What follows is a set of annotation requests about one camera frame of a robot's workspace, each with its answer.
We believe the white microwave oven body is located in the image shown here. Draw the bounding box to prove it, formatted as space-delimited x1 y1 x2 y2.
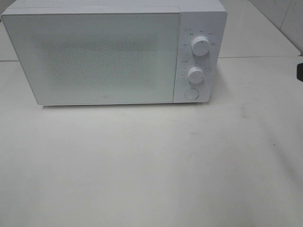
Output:
1 0 227 105

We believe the round white door button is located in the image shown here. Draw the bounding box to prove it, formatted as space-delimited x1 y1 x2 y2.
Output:
185 88 199 100

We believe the white microwave door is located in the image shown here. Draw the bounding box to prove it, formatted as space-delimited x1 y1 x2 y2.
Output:
3 13 179 105

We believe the upper white power knob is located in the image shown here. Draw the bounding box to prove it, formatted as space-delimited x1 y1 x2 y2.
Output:
190 34 211 56

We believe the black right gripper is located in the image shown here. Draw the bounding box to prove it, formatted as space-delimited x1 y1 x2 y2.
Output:
296 63 303 82

